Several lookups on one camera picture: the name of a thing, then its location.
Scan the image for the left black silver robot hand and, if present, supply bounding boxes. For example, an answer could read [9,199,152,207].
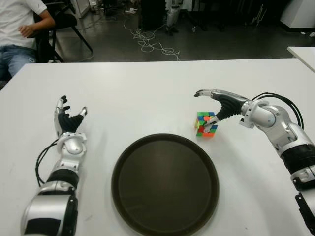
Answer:
[54,95,89,137]

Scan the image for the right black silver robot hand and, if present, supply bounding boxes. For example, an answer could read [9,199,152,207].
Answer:
[193,88,250,128]

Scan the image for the multicoloured Rubik's cube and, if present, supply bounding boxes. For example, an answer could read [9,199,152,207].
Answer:
[195,112,219,139]

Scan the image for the dark brown round plate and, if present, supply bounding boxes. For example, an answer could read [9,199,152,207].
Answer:
[111,133,220,236]

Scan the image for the white side table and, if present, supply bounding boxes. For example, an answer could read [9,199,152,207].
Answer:
[286,46,315,73]

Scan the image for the folded metal stand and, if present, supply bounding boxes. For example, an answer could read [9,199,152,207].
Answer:
[245,0,268,28]

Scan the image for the black office chair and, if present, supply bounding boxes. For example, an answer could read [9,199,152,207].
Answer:
[31,0,95,63]

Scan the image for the person in white shirt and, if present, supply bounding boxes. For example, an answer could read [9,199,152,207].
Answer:
[0,0,56,82]

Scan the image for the white cabinet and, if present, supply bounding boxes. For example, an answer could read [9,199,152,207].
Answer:
[280,0,315,32]

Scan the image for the white leaning panel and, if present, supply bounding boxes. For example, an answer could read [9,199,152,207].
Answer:
[75,0,91,18]

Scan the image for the black cabinet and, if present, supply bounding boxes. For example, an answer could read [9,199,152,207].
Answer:
[139,0,166,30]

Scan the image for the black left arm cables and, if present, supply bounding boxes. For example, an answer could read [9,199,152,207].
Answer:
[35,139,61,187]

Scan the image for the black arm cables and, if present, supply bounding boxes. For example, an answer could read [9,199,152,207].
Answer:
[251,92,305,129]
[35,139,61,187]

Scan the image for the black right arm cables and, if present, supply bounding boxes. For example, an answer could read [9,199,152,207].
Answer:
[251,92,305,129]

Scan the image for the tangled white floor cable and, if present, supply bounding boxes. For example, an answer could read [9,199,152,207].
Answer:
[122,17,182,62]

